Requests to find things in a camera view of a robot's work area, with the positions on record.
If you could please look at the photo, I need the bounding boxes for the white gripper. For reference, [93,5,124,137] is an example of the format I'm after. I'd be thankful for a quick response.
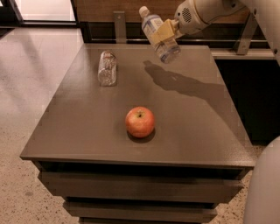
[150,0,226,46]

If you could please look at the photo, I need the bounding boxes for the blue label plastic bottle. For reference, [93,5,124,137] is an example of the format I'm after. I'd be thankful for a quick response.
[139,6,180,64]

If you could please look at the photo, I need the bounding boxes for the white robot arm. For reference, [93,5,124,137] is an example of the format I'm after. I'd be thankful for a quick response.
[146,0,280,224]

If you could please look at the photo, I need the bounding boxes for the clear plastic bottle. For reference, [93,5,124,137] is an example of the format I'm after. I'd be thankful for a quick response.
[98,50,117,87]

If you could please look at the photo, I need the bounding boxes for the red apple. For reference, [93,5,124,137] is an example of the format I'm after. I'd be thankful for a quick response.
[125,107,155,138]

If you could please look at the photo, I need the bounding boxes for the grey drawer cabinet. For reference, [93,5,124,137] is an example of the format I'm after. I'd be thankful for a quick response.
[21,45,256,224]

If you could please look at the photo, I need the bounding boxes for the left metal bracket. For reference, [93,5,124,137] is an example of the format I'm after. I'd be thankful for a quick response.
[113,11,127,44]

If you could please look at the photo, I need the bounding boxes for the metal bracket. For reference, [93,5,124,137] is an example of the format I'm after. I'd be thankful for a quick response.
[234,13,258,55]
[113,11,127,44]

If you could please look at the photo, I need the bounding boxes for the wooden wall counter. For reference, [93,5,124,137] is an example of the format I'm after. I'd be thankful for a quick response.
[72,0,280,59]

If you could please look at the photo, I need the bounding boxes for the right metal bracket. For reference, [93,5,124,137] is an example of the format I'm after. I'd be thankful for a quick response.
[234,13,258,55]

